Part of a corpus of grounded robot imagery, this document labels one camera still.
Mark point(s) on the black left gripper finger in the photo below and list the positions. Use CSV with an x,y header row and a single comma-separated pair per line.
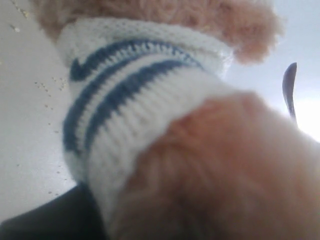
x,y
73,215

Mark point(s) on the teddy bear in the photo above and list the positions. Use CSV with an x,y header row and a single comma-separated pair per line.
x,y
168,150

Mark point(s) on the dark red wooden spoon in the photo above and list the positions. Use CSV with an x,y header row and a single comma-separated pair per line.
x,y
288,84

